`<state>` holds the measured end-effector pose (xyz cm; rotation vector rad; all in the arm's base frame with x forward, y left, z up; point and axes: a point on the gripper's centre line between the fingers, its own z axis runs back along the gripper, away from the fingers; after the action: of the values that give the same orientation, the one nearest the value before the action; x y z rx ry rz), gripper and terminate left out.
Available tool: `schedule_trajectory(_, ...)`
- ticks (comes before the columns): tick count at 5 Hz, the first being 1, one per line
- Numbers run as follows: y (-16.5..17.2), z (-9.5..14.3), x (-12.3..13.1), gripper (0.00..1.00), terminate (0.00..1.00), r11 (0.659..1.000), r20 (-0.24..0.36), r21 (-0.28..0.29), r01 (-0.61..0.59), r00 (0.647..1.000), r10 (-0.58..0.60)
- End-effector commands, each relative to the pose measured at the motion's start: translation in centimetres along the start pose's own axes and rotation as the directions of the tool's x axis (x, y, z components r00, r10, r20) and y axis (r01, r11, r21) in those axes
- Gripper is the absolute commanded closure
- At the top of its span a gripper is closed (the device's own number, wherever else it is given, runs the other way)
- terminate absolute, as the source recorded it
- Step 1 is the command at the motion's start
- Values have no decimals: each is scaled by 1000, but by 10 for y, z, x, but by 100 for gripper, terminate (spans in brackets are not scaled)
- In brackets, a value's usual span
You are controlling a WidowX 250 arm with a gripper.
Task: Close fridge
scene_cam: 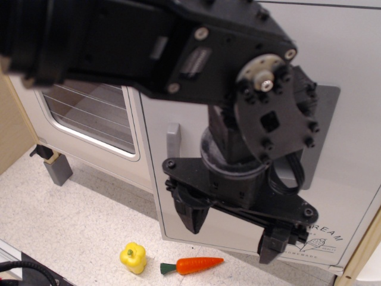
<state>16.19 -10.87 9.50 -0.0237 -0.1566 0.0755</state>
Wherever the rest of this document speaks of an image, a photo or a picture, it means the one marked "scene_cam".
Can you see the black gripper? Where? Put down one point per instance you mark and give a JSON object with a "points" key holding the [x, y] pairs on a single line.
{"points": [[248, 190]]}

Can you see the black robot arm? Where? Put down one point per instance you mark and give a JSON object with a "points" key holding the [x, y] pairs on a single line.
{"points": [[229, 55]]}

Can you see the orange toy carrot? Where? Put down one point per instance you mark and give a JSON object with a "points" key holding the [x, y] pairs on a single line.
{"points": [[189, 265]]}

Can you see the yellow toy bell pepper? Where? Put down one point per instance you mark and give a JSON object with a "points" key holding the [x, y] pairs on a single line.
{"points": [[134, 257]]}

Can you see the white toy oven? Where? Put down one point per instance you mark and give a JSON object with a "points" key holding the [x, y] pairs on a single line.
{"points": [[95, 123]]}

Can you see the grey oven leg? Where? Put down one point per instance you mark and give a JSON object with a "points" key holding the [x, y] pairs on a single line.
{"points": [[59, 170]]}

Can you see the light wooden side panel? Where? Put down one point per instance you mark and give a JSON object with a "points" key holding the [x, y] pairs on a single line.
{"points": [[17, 132]]}

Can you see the grey fridge door handle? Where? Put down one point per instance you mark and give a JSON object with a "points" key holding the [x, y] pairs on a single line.
{"points": [[173, 137]]}

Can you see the light wooden post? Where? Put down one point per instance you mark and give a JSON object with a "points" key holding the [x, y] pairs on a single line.
{"points": [[362, 253]]}

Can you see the black clamp bracket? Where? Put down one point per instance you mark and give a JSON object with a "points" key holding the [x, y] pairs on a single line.
{"points": [[42, 151]]}

